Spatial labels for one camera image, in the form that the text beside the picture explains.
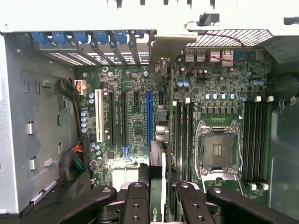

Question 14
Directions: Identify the metal socket cover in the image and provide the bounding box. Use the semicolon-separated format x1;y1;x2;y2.
200;173;242;190

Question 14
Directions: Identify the silver chipset heatsink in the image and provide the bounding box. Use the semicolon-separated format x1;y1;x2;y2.
112;166;141;185

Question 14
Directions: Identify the CPU socket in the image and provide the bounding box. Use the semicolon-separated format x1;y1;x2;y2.
194;120;244;181

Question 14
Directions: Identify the metal locking lever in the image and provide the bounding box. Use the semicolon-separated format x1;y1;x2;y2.
236;125;245;182

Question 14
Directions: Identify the blue expansion slot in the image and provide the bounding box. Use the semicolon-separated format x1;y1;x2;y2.
145;90;154;152

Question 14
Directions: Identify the white expansion slot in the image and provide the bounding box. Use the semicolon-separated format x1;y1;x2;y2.
94;89;106;143

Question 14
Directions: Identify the dark grey PC case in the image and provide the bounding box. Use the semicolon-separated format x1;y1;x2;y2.
0;0;299;224

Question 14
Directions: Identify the green motherboard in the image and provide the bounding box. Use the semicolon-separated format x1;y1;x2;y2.
76;49;275;208

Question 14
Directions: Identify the metal rear port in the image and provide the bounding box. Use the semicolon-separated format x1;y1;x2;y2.
185;49;195;63
210;49;222;63
195;49;206;63
221;49;235;68

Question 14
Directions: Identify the perforated metal slot cover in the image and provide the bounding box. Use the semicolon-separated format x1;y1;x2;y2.
59;45;99;66
38;45;77;66

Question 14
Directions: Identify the multicolour power cable bundle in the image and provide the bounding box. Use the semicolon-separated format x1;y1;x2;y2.
58;139;92;187

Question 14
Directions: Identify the black braided power cable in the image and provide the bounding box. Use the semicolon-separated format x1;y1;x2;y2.
55;78;88;142

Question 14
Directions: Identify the thin red black wire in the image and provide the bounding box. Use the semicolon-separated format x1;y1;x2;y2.
186;31;248;75

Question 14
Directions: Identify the black intrusion switch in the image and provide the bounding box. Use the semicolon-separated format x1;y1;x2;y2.
197;11;221;27

